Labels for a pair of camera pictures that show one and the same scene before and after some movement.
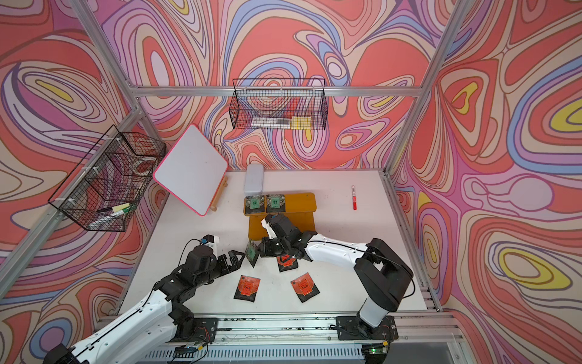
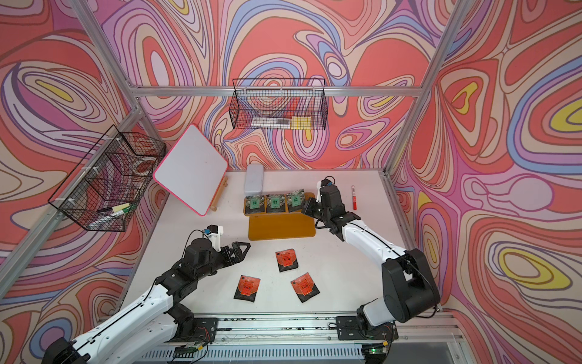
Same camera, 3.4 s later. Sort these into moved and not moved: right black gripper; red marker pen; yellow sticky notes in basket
Moved: right black gripper
Not moved: red marker pen; yellow sticky notes in basket
